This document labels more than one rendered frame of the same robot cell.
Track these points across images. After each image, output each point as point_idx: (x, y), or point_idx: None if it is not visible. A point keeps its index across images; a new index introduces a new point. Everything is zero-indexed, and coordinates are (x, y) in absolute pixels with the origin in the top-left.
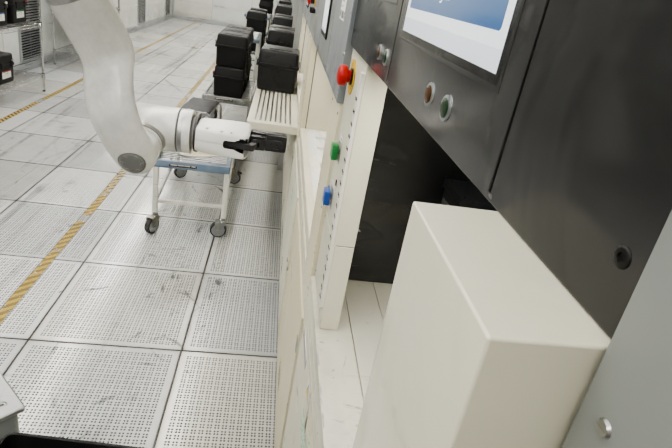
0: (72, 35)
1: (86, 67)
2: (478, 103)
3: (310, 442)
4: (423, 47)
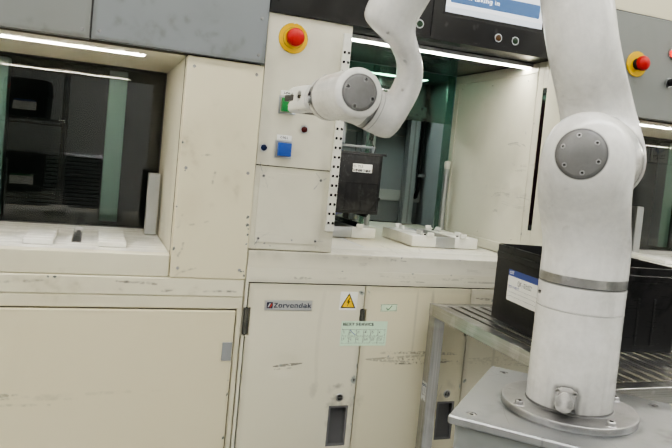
0: None
1: (414, 30)
2: (535, 37)
3: (395, 301)
4: (481, 20)
